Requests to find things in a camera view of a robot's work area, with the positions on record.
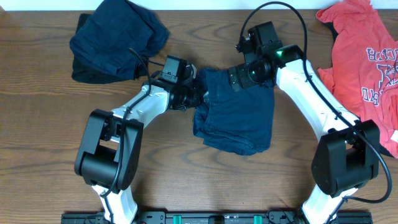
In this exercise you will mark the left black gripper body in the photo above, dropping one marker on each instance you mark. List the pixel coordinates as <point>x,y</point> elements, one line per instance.
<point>193,98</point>

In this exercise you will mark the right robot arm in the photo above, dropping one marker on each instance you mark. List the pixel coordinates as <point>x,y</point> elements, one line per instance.
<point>347,156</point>

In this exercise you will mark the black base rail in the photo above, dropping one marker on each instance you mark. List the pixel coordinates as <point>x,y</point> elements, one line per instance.
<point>272,216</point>

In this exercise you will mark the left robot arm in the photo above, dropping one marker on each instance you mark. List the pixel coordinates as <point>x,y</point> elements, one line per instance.
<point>109,151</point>

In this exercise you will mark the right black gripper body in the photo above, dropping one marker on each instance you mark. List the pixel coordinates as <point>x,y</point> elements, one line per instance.
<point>249,75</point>

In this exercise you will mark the folded navy blue shorts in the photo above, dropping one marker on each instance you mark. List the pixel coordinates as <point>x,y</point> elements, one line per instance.
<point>118,38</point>

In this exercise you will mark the folded black garment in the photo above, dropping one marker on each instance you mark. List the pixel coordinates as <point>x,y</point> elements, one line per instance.
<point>85,74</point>

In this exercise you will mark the navy blue shorts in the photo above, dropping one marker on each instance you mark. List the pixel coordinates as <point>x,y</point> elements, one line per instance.
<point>118,38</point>
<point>233,121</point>

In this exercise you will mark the red printed t-shirt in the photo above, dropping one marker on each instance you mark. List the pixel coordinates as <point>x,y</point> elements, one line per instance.
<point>363,75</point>

